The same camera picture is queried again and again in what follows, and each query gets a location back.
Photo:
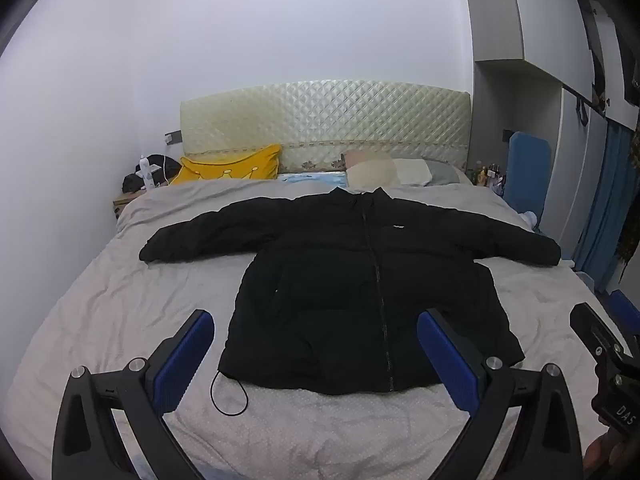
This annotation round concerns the wooden nightstand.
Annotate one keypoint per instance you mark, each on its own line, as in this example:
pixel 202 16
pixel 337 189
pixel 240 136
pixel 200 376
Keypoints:
pixel 122 205

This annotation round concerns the person's right hand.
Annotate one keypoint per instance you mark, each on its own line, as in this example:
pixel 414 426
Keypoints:
pixel 607 455

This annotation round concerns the yellow pillow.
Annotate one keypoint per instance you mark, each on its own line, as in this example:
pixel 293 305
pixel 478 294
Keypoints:
pixel 230 167

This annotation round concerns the group of small bottles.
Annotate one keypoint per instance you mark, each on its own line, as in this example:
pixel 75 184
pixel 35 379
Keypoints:
pixel 487 176

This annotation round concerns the blue padded board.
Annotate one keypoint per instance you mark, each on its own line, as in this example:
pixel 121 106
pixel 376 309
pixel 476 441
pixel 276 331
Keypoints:
pixel 527 180

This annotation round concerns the white bottle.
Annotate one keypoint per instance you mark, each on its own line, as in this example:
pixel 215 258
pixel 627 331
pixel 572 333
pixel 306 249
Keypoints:
pixel 145 172

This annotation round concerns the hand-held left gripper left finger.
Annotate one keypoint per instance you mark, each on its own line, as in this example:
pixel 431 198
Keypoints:
pixel 182 360

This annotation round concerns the beige pillow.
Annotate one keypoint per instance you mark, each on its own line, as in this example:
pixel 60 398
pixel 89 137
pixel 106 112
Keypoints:
pixel 372 172

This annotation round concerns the light blue bed sheet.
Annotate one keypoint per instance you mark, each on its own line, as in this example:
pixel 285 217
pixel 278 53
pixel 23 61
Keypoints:
pixel 310 178

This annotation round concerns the blue curtain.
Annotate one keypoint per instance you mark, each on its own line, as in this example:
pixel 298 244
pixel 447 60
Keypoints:
pixel 602 200

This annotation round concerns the white pillow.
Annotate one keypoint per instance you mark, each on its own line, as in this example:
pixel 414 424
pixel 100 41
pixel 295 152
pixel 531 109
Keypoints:
pixel 412 172

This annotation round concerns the grey pillow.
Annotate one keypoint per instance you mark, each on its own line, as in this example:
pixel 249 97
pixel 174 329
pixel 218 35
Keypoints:
pixel 447 172

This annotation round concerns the wall socket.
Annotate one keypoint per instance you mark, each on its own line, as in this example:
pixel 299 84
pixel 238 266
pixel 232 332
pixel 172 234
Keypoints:
pixel 173 138

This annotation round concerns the black bag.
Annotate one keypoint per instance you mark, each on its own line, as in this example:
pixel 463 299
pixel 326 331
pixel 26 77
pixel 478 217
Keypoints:
pixel 160 170

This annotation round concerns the cream quilted headboard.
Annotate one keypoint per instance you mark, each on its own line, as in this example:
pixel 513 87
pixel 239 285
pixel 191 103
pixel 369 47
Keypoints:
pixel 325 120

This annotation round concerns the grey white wardrobe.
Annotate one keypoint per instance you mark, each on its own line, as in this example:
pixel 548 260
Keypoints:
pixel 550 20

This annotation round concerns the black puffer jacket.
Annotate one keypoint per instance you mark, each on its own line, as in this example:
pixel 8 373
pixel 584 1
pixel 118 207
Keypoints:
pixel 350 285

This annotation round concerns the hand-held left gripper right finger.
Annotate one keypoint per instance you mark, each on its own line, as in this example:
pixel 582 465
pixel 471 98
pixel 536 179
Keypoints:
pixel 445 360

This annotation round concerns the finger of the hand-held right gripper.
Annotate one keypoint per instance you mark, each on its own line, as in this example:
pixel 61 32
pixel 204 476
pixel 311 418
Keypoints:
pixel 595 330

